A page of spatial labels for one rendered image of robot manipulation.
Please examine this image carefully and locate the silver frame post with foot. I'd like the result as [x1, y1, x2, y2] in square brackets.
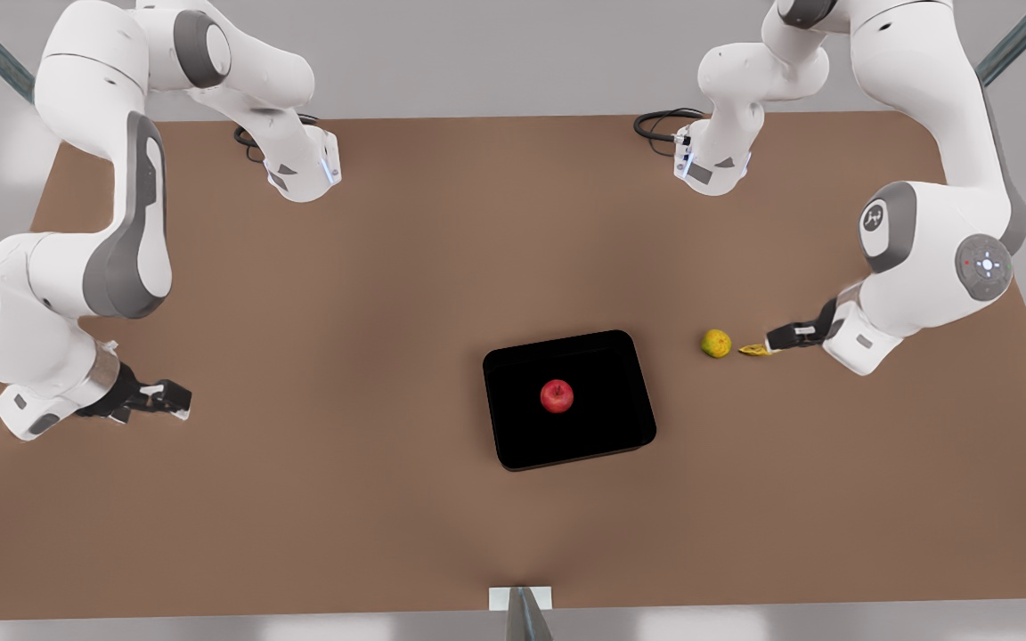
[488, 586, 555, 641]

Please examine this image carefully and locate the black rectangular tray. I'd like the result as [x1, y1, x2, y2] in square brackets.
[482, 329, 658, 472]

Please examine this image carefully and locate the black cable loop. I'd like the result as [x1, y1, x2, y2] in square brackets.
[233, 113, 322, 166]
[633, 108, 710, 161]

